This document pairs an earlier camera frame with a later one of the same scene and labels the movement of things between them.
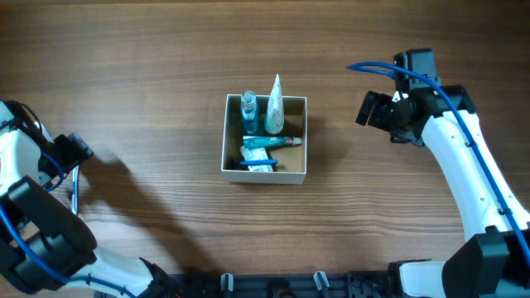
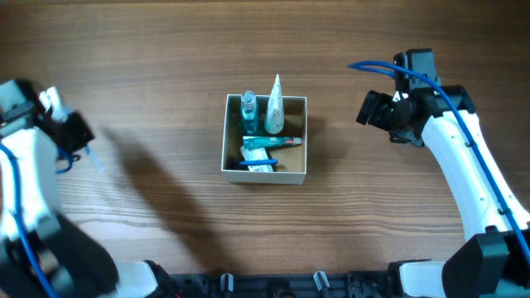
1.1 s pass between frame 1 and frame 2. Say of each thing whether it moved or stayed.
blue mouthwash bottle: stayed
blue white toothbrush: moved
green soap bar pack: stayed
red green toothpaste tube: stayed
